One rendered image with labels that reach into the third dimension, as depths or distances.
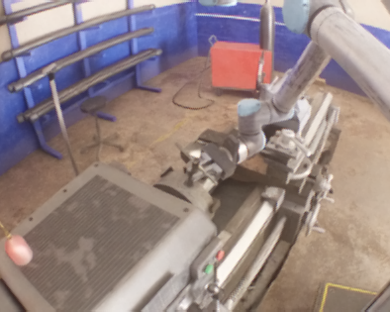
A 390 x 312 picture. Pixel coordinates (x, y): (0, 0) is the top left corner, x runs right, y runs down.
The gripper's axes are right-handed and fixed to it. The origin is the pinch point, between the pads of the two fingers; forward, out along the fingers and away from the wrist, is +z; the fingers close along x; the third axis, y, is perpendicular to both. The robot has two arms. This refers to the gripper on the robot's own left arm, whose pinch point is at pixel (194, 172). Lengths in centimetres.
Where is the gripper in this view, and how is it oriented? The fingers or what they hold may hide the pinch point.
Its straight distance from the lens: 106.4
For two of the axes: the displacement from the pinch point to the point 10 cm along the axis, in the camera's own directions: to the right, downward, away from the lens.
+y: -2.1, 6.3, 7.4
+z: -7.4, 3.9, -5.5
